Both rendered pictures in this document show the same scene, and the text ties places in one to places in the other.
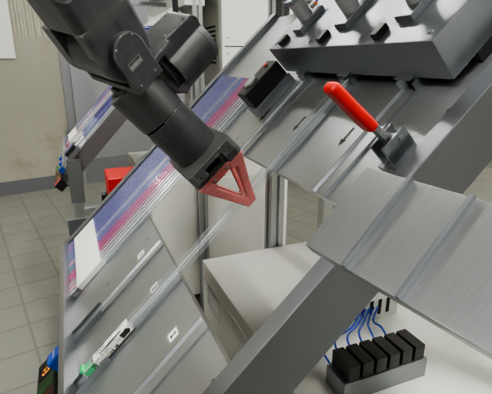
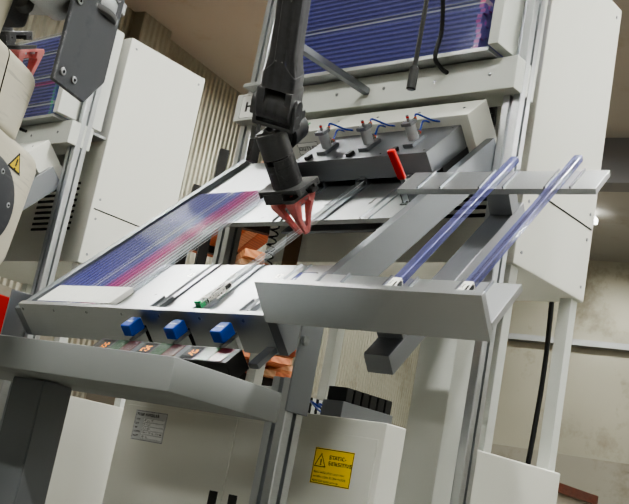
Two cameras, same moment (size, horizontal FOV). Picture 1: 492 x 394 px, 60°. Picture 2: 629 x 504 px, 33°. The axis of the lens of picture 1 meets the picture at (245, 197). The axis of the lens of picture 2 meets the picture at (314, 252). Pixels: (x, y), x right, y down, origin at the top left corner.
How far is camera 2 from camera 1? 157 cm
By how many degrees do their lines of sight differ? 40
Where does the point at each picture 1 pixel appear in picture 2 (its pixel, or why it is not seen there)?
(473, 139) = (443, 197)
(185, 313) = (283, 269)
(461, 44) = (436, 159)
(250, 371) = (357, 258)
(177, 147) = (288, 173)
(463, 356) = not seen: hidden behind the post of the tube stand
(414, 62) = (413, 165)
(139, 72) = (296, 122)
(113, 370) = (225, 302)
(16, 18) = not seen: outside the picture
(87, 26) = (294, 91)
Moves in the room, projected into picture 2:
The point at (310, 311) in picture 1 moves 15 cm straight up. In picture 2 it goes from (381, 242) to (395, 159)
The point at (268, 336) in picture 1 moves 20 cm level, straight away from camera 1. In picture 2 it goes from (364, 245) to (316, 260)
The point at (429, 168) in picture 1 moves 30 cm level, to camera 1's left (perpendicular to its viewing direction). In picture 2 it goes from (427, 200) to (281, 149)
